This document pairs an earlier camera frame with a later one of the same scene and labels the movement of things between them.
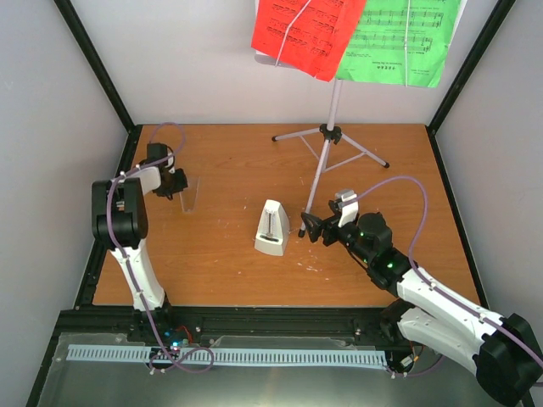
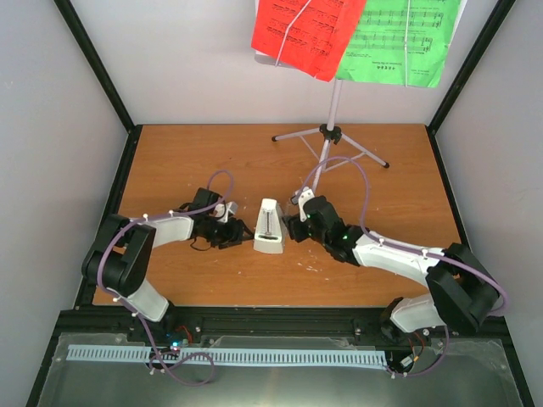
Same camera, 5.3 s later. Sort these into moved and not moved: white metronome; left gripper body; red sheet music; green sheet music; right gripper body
Moved: left gripper body; right gripper body
Not moved: white metronome; red sheet music; green sheet music
